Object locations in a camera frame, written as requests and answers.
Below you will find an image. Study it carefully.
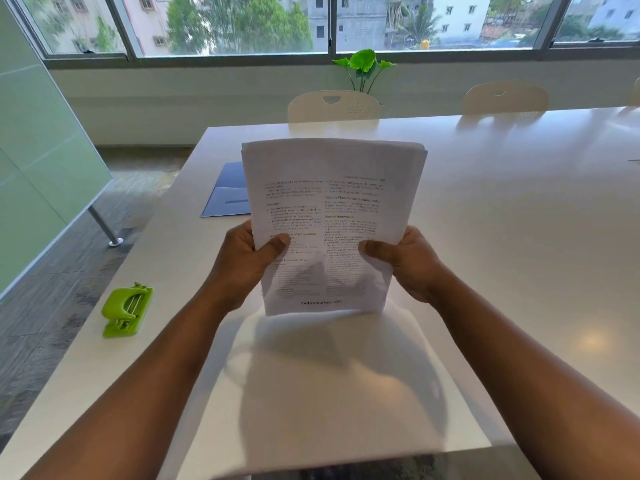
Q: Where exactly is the person's left hand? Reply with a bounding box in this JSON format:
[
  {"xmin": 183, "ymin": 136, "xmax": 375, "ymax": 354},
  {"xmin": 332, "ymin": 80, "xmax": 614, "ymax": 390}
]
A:
[{"xmin": 206, "ymin": 220, "xmax": 292, "ymax": 312}]

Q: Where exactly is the person's right hand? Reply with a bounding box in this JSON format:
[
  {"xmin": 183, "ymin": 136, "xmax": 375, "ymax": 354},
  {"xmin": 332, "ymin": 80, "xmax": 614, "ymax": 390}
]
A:
[{"xmin": 358, "ymin": 225, "xmax": 447, "ymax": 305}]

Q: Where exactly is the stack of printed paper sheets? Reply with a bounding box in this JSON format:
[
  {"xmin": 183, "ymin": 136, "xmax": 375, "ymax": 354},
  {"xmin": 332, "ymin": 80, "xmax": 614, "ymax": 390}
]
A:
[{"xmin": 241, "ymin": 138, "xmax": 428, "ymax": 317}]

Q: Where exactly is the person's left forearm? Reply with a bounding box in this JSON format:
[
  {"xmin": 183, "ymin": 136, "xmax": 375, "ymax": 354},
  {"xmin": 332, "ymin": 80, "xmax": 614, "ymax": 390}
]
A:
[{"xmin": 22, "ymin": 281, "xmax": 251, "ymax": 480}]

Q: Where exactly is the person's right forearm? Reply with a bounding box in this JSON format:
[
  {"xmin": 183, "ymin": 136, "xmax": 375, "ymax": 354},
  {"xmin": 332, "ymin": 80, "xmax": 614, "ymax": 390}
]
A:
[{"xmin": 427, "ymin": 267, "xmax": 640, "ymax": 480}]

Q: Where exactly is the blue paper folder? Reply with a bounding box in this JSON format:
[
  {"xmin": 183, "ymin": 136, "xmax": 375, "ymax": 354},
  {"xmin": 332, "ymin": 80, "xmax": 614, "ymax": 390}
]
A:
[{"xmin": 201, "ymin": 162, "xmax": 252, "ymax": 218}]

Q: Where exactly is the cream plastic chair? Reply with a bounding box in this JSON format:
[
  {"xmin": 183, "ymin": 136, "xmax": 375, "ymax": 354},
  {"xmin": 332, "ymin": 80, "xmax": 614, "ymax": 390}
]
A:
[
  {"xmin": 287, "ymin": 90, "xmax": 382, "ymax": 123},
  {"xmin": 462, "ymin": 81, "xmax": 550, "ymax": 115}
]

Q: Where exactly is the green hole punch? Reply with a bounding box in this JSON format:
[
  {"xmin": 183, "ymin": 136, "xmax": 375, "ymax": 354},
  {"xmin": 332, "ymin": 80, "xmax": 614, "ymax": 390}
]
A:
[{"xmin": 101, "ymin": 282, "xmax": 154, "ymax": 339}]

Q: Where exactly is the metal table leg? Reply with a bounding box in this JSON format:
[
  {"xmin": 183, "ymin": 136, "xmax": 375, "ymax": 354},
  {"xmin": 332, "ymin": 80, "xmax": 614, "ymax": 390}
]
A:
[{"xmin": 88, "ymin": 205, "xmax": 124, "ymax": 248}]

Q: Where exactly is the green potted plant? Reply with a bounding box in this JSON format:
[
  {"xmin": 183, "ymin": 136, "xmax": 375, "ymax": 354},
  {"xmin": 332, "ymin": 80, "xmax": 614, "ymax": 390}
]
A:
[{"xmin": 332, "ymin": 49, "xmax": 396, "ymax": 94}]

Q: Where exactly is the green glass partition panel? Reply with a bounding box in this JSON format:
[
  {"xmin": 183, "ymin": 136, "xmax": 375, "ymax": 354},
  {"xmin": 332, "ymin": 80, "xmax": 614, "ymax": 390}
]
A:
[{"xmin": 0, "ymin": 0, "xmax": 113, "ymax": 299}]

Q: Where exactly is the grey window frame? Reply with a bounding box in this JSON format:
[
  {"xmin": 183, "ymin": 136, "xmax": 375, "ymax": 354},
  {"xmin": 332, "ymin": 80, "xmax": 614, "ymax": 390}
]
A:
[{"xmin": 10, "ymin": 0, "xmax": 640, "ymax": 70}]

